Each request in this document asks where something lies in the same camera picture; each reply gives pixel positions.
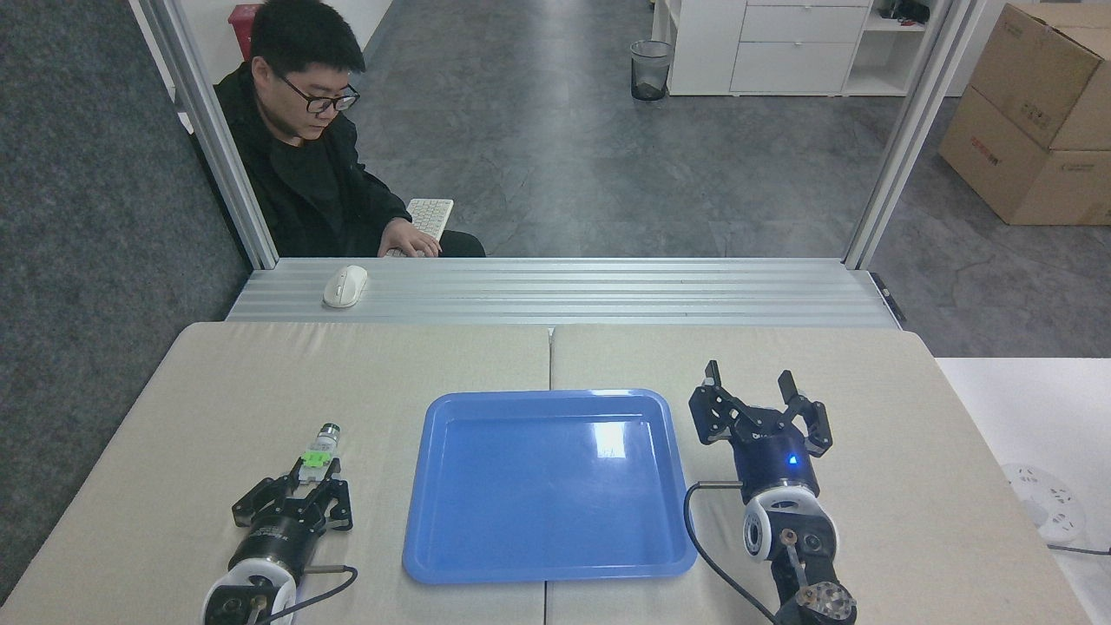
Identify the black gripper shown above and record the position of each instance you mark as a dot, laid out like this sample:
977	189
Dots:
278	540
774	464

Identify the blue plastic tray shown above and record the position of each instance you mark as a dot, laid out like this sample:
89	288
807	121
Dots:
547	495

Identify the person's left hand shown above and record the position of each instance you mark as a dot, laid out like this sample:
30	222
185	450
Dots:
410	239

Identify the beige table mat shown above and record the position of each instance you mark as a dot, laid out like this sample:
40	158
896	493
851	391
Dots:
174	417
911	451

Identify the white computer mouse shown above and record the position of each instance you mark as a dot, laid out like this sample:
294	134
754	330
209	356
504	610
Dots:
345	286

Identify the ribbed aluminium platform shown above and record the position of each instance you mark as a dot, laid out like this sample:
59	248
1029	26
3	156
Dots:
564	291

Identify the white side table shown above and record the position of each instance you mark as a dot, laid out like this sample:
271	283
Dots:
1033	408

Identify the white round power strip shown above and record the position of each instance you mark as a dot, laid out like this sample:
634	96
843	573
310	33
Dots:
1046	503

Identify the white keyboard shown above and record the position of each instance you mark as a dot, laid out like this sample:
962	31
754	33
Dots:
432	215

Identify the seated person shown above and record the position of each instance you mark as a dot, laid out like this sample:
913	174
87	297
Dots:
304	174

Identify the large cardboard box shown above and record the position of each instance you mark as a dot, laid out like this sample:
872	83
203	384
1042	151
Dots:
998	165
1041	69

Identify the black mesh waste bin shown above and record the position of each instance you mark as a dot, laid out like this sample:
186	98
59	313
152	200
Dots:
651	74

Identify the white drawer cabinet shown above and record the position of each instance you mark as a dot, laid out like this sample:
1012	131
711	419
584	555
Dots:
781	48

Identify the red bin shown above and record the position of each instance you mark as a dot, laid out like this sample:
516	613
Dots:
241	19

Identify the black platform end bracket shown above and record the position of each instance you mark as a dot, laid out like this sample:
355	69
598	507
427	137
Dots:
889	298

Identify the silver aluminium post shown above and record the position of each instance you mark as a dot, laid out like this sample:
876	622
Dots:
208	130
911	130

